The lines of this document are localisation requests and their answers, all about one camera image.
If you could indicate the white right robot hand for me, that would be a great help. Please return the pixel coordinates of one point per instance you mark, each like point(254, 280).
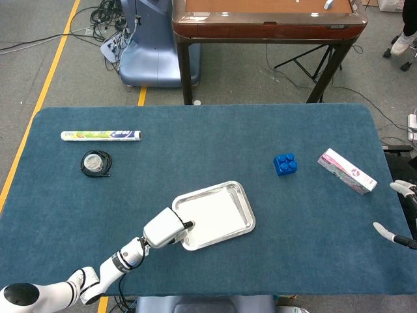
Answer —
point(399, 186)

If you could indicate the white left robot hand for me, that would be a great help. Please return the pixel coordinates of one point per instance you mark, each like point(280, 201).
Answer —
point(161, 229)

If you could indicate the white paper sheet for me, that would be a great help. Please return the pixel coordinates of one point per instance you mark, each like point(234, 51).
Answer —
point(215, 215)

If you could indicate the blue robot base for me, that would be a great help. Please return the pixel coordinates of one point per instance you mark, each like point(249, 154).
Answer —
point(153, 49)

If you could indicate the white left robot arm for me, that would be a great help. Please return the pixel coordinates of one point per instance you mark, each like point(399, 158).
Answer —
point(110, 265)

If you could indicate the silver metal tray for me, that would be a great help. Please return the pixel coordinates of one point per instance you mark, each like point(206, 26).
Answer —
point(242, 202)

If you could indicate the white pink toothpaste box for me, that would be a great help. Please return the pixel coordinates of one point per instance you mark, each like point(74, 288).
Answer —
point(345, 168)

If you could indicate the grey blue robot body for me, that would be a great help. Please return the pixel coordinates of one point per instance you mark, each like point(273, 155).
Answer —
point(205, 304)

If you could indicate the cling film roll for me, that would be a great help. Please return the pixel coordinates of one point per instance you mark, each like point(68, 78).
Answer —
point(101, 135)

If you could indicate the teal felt table cover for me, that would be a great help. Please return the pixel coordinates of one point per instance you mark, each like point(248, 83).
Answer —
point(228, 140)

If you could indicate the blue building block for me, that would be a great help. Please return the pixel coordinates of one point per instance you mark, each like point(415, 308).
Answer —
point(286, 164)

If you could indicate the black office chair base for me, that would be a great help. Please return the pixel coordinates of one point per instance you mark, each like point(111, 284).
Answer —
point(406, 66)

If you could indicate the black folding stand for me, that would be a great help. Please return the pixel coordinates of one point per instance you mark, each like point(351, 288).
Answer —
point(306, 70)

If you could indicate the cardboard box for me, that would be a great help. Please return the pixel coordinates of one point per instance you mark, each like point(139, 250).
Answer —
point(391, 5)

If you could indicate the white power strip with plugs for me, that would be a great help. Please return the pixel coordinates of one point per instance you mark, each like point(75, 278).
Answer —
point(112, 49)

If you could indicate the brown wooden table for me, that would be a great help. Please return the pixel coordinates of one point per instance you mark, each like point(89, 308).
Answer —
point(267, 27)

